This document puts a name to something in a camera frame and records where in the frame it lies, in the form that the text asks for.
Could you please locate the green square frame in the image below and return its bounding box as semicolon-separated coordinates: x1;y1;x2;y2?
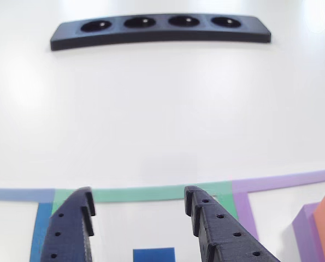
51;180;239;222

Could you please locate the purple square frame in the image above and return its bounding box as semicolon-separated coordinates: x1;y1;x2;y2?
231;168;325;242

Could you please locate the small blue cube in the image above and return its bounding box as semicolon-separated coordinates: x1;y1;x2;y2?
132;247;176;262

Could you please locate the blue square frame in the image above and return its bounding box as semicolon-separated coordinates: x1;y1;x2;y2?
0;187;56;262

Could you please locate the black power strip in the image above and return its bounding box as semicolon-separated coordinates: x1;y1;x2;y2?
50;13;272;52

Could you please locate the purple block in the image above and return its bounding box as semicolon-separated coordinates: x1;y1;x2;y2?
292;202;325;262

